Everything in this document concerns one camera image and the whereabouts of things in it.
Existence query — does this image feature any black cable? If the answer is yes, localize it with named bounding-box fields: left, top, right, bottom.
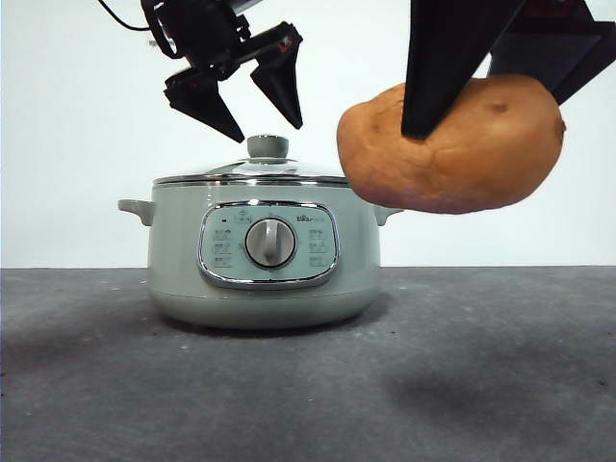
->
left=98, top=0, right=153, bottom=33

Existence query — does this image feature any pale green electric pot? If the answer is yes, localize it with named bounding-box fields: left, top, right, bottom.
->
left=117, top=180, right=404, bottom=331

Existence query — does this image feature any glass lid with green knob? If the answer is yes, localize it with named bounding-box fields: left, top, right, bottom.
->
left=153, top=135, right=350, bottom=187

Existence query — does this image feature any brown potato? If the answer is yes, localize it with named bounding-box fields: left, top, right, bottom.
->
left=336, top=71, right=567, bottom=215

